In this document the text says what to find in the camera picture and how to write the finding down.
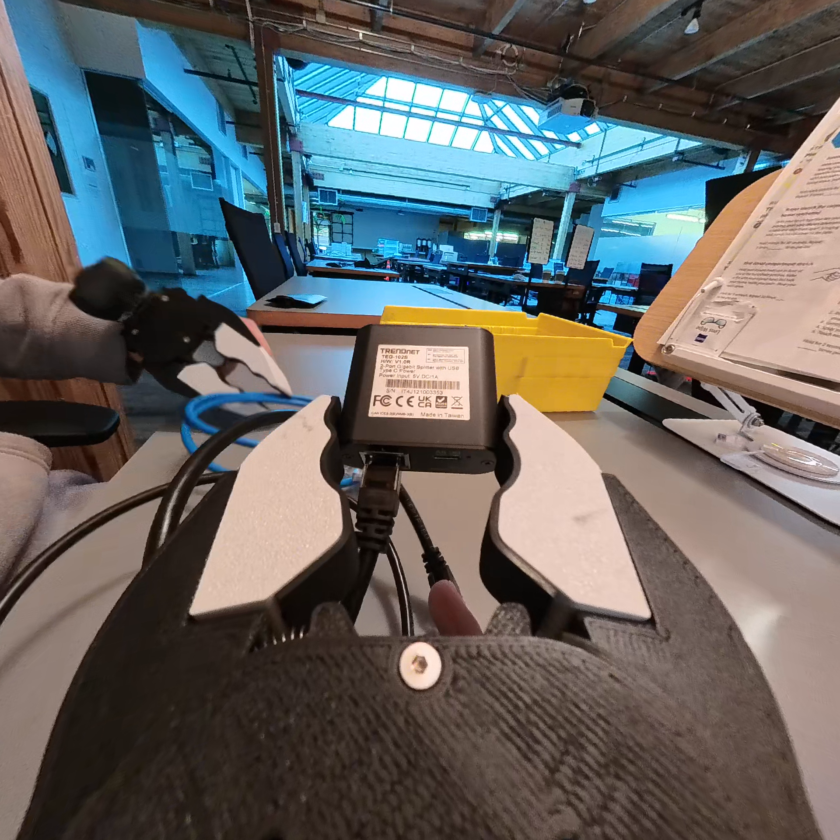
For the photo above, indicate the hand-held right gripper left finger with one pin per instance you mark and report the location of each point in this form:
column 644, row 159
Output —
column 275, row 512

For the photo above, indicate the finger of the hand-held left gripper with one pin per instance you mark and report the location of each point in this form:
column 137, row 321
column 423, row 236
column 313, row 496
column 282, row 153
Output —
column 246, row 348
column 210, row 382

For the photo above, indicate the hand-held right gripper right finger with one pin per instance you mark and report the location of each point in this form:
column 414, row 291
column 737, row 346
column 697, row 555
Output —
column 571, row 525

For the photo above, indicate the black network splitter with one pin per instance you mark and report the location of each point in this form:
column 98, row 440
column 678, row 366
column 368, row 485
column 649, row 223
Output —
column 420, row 387

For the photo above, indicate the person's left forearm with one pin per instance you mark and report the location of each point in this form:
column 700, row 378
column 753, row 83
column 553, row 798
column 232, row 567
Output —
column 59, row 328

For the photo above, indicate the grey desk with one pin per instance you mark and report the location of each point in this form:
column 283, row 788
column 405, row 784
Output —
column 689, row 558

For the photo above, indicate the person's right hand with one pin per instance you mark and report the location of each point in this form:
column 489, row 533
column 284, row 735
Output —
column 453, row 610

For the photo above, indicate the black pouch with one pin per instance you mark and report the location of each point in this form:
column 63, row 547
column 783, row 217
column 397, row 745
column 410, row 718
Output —
column 295, row 302

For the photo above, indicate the wood edged table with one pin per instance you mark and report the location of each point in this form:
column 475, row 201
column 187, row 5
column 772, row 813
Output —
column 367, row 295

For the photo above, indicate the black office chair armrest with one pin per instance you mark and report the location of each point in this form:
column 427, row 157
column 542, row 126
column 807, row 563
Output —
column 59, row 423

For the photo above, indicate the yellow plastic bin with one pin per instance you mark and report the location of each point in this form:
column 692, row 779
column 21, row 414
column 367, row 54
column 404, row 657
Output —
column 558, row 354

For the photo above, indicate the wooden partition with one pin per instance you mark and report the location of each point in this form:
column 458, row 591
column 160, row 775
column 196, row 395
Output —
column 33, row 197

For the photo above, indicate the round clear lens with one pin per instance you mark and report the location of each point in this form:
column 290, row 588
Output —
column 797, row 463

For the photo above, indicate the small clear plastic bag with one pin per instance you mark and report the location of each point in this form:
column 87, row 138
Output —
column 705, row 331

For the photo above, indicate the wooden document stand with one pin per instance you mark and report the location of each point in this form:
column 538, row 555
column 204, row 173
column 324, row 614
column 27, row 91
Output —
column 695, row 289

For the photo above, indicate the white paper flip chart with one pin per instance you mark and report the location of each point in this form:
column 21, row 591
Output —
column 580, row 247
column 541, row 241

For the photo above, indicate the printed paper sheet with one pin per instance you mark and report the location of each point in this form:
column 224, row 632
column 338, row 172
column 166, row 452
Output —
column 794, row 262

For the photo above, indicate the black monitor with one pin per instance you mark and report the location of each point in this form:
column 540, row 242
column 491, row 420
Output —
column 738, row 197

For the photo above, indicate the ceiling projector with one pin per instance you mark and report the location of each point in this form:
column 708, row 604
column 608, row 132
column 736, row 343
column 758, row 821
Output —
column 568, row 111

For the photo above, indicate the wall air conditioner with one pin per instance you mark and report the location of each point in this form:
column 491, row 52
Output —
column 479, row 214
column 328, row 197

